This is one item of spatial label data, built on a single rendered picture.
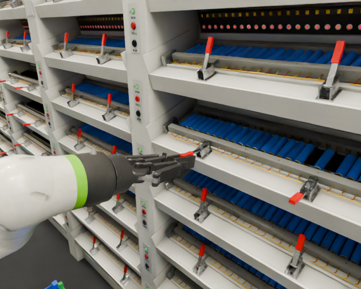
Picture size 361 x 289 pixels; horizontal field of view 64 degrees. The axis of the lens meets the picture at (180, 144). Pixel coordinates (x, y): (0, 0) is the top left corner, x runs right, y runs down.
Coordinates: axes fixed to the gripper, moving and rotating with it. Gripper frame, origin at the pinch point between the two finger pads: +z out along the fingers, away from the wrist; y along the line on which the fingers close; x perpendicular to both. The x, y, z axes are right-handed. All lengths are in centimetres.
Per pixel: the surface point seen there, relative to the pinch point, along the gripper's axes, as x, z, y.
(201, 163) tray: -0.7, 6.2, 1.5
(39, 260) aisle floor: -94, 10, -105
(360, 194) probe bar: 3.7, 10.1, 34.5
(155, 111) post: 8.4, 6.3, -18.0
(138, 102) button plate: 10.2, 3.7, -22.3
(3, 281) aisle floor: -98, -9, -103
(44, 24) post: 31, 3, -88
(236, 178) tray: -1.0, 6.3, 11.5
